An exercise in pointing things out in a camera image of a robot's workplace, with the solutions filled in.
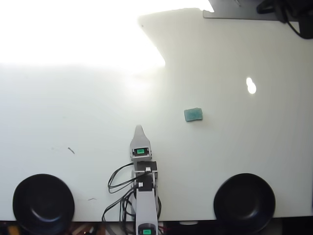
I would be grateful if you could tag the blue foam cube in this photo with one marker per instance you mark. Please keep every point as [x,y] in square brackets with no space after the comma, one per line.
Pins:
[193,114]

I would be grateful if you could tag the yellow object under table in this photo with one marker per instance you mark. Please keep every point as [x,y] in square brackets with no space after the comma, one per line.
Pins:
[13,231]

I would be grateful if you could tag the black round bowl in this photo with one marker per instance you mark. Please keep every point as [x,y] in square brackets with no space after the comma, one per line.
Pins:
[43,204]
[244,203]

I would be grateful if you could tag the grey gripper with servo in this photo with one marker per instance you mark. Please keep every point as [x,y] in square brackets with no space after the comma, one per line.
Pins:
[140,158]

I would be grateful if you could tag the black device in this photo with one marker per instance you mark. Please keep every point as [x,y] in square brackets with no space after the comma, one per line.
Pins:
[306,29]

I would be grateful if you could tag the white Koch robot arm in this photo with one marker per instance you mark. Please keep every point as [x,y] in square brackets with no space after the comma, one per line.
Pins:
[145,205]

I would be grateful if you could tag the grey metal stand base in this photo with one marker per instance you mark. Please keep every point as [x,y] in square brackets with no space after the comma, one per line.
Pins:
[232,14]

